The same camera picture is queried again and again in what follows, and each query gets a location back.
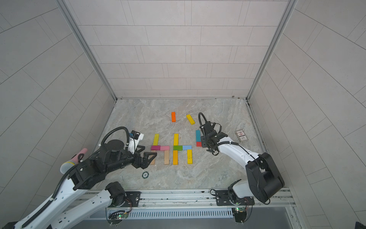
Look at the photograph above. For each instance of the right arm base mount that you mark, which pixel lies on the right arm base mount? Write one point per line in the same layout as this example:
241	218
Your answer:
227	198

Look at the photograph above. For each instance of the green block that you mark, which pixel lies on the green block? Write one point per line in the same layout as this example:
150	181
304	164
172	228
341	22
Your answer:
177	148

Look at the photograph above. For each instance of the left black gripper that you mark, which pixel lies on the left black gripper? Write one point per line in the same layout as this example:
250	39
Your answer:
140	163

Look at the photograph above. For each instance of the light blue block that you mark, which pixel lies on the light blue block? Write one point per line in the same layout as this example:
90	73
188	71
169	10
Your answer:
187	147

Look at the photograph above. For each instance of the left circuit board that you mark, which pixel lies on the left circuit board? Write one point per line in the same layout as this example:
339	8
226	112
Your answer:
117	217

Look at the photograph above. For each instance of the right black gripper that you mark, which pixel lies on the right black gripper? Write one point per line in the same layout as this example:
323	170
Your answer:
203	140

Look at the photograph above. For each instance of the pink microphone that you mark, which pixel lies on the pink microphone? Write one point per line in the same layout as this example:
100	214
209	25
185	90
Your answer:
73	161

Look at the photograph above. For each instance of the orange block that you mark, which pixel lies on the orange block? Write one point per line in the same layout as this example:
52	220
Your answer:
175	157
173	114

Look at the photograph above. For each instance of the small printed card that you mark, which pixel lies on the small printed card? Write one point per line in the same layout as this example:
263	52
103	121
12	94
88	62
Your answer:
242	137

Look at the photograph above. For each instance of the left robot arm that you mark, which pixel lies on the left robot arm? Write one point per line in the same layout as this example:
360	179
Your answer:
118	149

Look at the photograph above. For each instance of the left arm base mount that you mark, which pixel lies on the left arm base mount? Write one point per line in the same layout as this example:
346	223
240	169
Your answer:
130	199

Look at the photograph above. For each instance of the circuit board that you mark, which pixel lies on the circuit board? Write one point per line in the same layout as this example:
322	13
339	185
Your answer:
240	214
117	217

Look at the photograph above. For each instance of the aluminium rail frame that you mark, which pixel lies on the aluminium rail frame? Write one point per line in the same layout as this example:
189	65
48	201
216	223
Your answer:
201	198

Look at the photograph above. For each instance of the yellow block short vertical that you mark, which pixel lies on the yellow block short vertical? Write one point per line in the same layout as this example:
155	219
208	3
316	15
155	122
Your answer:
189	157

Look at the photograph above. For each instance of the right circuit board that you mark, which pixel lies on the right circuit board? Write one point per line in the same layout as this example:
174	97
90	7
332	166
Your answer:
240	214

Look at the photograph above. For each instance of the orange block top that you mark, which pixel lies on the orange block top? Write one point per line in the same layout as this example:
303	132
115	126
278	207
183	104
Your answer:
173	114

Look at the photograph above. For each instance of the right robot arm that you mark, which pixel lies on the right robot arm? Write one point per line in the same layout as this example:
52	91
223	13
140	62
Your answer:
263	177

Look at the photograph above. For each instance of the pink block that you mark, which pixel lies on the pink block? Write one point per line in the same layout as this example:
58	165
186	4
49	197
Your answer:
164	148

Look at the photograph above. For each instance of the teal block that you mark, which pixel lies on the teal block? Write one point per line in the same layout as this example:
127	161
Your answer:
198	135

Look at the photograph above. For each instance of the yellow block upper diagonal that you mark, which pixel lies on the yellow block upper diagonal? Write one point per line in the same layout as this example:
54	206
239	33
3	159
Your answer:
190	119

